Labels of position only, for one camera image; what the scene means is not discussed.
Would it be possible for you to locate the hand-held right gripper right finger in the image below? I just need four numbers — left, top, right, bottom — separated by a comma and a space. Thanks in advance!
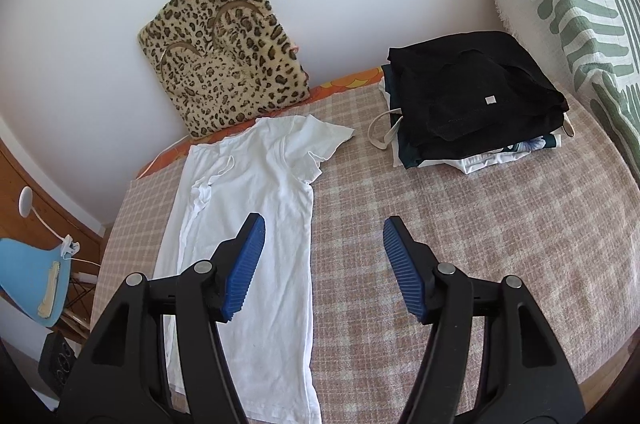
382, 215, 586, 424

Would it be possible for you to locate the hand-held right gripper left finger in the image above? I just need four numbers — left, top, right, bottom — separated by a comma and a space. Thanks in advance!
57, 213, 266, 424

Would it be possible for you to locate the white t-shirt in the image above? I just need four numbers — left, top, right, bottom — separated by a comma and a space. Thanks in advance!
150, 114, 357, 421

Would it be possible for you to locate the pink plaid blanket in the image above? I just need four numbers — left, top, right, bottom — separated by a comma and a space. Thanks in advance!
90, 82, 640, 424

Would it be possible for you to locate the cream cloth bag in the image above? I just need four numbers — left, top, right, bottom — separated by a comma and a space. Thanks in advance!
369, 107, 406, 150

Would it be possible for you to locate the floral folded garment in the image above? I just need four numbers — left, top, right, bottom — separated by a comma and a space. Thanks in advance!
505, 134, 567, 155

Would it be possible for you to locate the orange patterned bed sheet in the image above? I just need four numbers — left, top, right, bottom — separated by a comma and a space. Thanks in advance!
136, 67, 388, 180

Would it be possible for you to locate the black folded garment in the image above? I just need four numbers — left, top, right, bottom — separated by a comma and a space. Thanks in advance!
387, 31, 571, 140

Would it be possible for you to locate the black perforated device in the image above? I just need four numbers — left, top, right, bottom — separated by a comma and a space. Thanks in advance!
37, 329, 78, 392

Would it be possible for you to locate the leopard print cushion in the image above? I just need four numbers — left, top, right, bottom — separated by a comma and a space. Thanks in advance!
137, 0, 311, 140

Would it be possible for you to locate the blue chair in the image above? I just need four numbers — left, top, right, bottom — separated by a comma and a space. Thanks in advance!
0, 238, 96, 340

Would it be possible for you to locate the white clip lamp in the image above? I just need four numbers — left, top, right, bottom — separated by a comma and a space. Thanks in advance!
19, 187, 81, 260

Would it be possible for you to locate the white lamp cable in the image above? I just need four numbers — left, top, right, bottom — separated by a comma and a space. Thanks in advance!
70, 257, 103, 286

